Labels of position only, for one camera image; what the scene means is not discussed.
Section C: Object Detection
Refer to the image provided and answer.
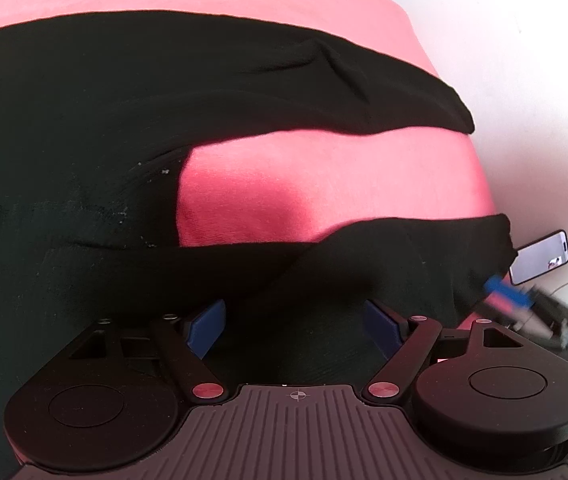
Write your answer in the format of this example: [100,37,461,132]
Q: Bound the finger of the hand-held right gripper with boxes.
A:
[483,274,538,318]

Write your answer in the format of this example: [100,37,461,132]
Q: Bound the pink bed sheet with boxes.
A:
[0,0,500,341]

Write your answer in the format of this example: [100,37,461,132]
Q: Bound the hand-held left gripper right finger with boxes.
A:
[363,299,528,407]

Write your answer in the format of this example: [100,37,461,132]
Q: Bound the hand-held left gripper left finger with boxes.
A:
[69,299,228,405]

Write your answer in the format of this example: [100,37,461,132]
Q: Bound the smartphone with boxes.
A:
[508,229,568,286]

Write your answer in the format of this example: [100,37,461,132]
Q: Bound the black knit pants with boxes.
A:
[0,10,517,480]

